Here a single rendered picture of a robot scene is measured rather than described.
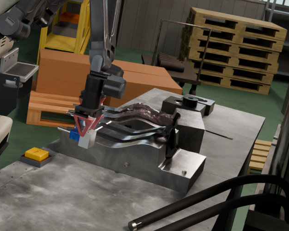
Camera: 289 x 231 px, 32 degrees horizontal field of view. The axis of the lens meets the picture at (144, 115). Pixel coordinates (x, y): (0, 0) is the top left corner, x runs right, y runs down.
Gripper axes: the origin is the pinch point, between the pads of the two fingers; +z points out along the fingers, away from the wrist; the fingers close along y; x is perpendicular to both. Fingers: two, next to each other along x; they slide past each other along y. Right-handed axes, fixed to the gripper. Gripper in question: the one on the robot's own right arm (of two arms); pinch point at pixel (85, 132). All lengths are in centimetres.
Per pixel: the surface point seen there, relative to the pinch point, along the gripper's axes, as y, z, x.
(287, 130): 22, -15, -62
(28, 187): -20.8, 15.2, 6.6
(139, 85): 269, 46, 68
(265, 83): 614, 74, -17
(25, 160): -6.3, 14.3, 17.1
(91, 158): 10.2, 13.0, -0.2
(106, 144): 11.4, 6.4, -4.1
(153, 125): 48.2, 6.1, -10.0
